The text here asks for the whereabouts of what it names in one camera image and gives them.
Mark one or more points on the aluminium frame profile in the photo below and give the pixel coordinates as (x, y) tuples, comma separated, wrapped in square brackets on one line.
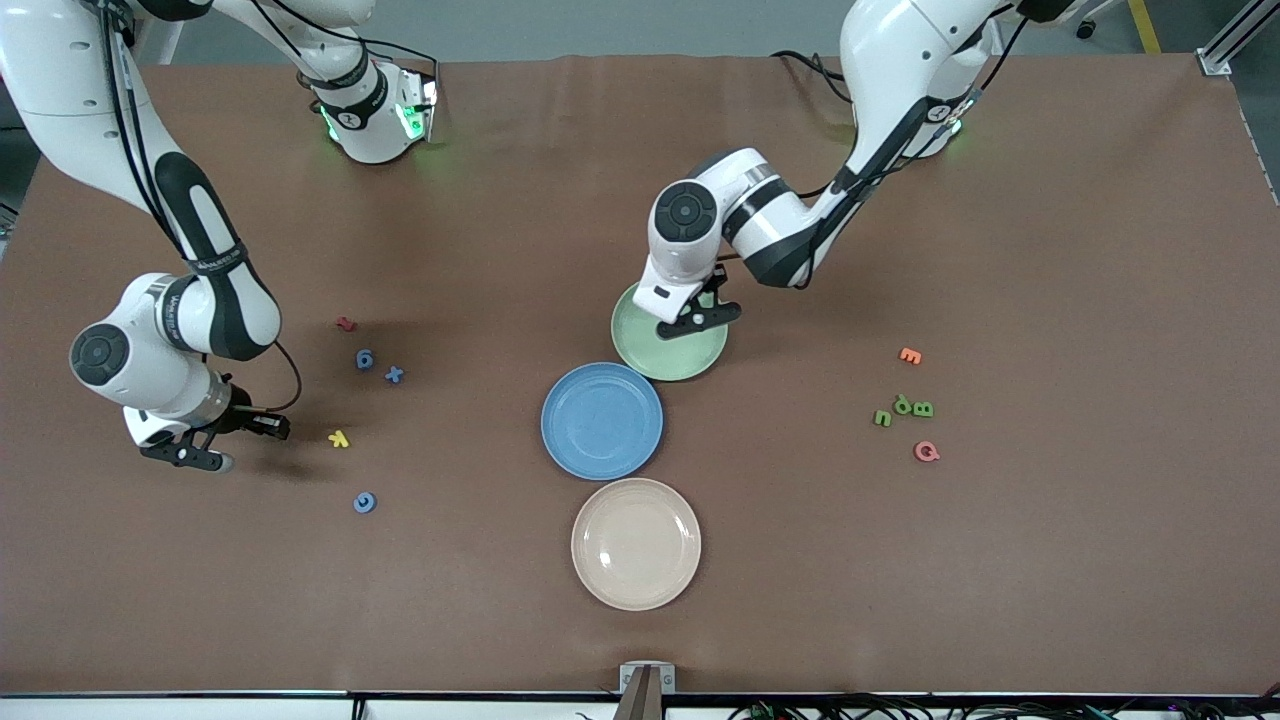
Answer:
[(1225, 52)]

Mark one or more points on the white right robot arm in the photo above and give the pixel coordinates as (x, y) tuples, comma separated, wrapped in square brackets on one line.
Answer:
[(60, 60)]

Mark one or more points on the blue round plate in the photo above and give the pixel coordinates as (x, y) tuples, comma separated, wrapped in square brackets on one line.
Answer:
[(600, 430)]

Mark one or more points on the white table edge rail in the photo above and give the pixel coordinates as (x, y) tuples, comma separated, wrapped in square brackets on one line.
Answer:
[(200, 711)]

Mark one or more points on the beige round plate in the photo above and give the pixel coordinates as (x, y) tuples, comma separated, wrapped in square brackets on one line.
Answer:
[(636, 550)]

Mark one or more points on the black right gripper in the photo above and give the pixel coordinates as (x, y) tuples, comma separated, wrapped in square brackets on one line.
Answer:
[(240, 413)]

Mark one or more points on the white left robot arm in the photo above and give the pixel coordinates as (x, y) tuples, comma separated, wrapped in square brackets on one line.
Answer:
[(900, 60)]

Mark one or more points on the green foam letter B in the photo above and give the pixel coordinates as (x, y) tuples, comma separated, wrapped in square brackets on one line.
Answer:
[(923, 409)]

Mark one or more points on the camera mounting post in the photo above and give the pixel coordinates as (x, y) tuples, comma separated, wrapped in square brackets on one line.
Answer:
[(640, 702)]

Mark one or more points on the black office chair caster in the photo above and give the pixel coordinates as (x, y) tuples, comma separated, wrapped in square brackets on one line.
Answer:
[(1086, 30)]

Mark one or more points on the brown table cover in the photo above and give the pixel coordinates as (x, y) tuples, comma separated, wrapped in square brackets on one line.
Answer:
[(1000, 600)]

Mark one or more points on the yellow foam letter k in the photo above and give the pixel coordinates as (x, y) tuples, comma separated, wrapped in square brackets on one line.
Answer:
[(338, 438)]

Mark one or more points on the grey metal mounting bracket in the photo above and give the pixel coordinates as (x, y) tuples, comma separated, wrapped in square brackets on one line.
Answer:
[(627, 678)]

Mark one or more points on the green round plate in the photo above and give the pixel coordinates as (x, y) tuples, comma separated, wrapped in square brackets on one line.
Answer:
[(680, 360)]

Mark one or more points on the pink foam letter Q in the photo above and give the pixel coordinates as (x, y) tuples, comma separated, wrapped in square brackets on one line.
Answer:
[(918, 452)]

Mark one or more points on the orange foam letter E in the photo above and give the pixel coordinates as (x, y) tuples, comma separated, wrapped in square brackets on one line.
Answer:
[(909, 355)]

